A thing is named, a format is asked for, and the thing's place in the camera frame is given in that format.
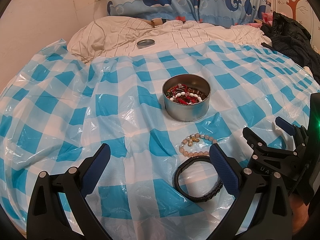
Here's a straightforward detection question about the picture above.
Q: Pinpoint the pink bead bracelet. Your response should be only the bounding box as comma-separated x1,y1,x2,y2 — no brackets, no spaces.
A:
179,133,217,157

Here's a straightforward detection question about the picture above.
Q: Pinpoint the black braided bracelet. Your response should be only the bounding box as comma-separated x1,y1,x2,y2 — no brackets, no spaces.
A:
174,155,223,202

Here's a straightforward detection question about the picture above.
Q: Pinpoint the person's right hand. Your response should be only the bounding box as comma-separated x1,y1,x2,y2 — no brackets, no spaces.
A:
290,197,310,230

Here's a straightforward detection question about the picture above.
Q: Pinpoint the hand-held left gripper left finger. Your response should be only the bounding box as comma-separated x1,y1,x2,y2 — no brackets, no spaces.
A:
26,143,111,240

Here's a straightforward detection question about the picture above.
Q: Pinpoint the round metal tin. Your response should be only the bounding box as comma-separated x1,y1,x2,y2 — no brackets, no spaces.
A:
162,74,211,123

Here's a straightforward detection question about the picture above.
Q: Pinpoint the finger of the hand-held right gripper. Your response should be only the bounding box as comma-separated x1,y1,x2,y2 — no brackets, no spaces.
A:
242,127,269,155
275,116,300,137

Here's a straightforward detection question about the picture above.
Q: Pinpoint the round metal tin lid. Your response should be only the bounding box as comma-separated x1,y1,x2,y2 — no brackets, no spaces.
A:
137,39,155,49

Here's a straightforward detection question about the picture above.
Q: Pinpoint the pink cloth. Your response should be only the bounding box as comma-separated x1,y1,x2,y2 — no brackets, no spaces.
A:
247,12,273,28

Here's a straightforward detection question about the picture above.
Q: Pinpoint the heap of assorted bracelets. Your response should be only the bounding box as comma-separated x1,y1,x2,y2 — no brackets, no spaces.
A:
164,83,208,105

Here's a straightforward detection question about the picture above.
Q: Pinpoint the tan strap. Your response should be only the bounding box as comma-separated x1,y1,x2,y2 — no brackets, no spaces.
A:
149,17,167,28

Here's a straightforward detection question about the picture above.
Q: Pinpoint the white striped quilt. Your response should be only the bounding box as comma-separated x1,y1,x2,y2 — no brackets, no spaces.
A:
67,16,273,64

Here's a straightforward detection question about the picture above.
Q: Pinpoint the black jacket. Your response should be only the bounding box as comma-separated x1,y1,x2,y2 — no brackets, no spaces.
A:
261,11,320,73

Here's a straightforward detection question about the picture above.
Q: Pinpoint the red cord bracelet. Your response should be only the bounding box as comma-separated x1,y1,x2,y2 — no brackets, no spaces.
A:
172,84,190,101

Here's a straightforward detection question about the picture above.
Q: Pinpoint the blue checked plastic sheet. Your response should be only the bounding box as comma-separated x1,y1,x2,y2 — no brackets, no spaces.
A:
0,39,320,240

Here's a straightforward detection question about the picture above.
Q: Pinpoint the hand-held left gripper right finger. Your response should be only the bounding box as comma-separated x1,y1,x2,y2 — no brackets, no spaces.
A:
209,144,293,240

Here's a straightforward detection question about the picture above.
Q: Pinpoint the whale print curtain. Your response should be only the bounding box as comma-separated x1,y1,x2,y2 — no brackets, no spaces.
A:
106,0,275,28

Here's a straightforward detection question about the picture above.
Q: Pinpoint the white bead bracelet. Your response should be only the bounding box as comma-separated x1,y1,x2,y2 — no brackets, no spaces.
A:
169,92,203,103

